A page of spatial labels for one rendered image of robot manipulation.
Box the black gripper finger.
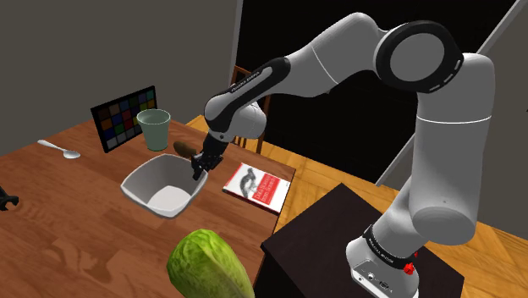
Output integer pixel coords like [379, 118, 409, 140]
[190, 153, 208, 182]

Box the brown potato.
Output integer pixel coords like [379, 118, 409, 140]
[173, 141, 198, 159]

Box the white square bowl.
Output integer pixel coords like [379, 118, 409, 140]
[120, 153, 209, 219]

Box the red and white book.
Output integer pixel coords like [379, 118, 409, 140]
[222, 162, 294, 215]

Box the pale green cup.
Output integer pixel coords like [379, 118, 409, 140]
[136, 108, 172, 152]

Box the wooden chair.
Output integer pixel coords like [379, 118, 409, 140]
[228, 64, 272, 155]

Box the colour checker card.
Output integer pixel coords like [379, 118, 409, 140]
[90, 85, 158, 154]

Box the green lettuce head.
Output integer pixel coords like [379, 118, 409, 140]
[166, 229, 256, 298]

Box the white spoon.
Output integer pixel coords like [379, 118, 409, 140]
[36, 139, 81, 160]

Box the wooden table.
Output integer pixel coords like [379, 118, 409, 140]
[0, 118, 297, 298]

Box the dark robot stand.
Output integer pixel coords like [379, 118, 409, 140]
[252, 183, 465, 298]

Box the small black object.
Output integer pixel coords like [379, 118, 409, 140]
[0, 186, 20, 212]

